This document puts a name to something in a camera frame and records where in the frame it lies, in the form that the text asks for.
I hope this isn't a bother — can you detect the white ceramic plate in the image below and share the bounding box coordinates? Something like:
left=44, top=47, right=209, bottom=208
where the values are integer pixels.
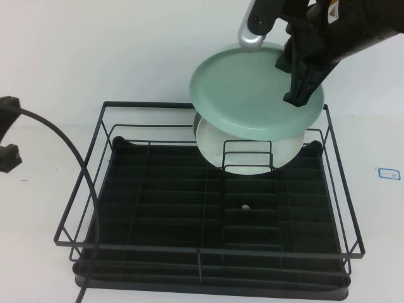
left=195, top=117, right=306, bottom=176

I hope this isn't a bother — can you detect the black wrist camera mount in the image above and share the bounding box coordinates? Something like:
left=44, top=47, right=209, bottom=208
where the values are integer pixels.
left=246, top=0, right=287, bottom=36

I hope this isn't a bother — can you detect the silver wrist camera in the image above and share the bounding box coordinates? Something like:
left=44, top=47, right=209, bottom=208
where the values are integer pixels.
left=237, top=0, right=265, bottom=51

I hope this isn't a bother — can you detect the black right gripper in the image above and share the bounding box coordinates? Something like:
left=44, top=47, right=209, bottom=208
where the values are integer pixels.
left=274, top=5, right=336, bottom=108

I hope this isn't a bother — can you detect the blue bordered table label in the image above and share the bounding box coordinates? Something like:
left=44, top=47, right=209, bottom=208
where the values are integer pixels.
left=377, top=167, right=402, bottom=181

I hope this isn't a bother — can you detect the pale green plate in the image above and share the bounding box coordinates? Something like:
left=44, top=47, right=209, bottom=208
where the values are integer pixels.
left=188, top=40, right=326, bottom=140

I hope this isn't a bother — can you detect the thick black cable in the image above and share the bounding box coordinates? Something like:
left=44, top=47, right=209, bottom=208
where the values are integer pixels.
left=17, top=105, right=104, bottom=303

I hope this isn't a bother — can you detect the black wire dish rack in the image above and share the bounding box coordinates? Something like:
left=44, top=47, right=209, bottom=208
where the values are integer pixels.
left=53, top=100, right=367, bottom=283

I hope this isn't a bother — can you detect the black plastic drip tray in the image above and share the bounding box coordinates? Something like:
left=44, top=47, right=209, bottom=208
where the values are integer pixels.
left=71, top=135, right=352, bottom=299

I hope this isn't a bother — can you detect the grey ceramic plate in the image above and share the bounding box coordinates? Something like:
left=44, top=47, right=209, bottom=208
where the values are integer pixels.
left=191, top=110, right=205, bottom=143

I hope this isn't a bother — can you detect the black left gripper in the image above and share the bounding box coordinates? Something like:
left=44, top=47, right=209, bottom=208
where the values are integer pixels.
left=0, top=96, right=23, bottom=174

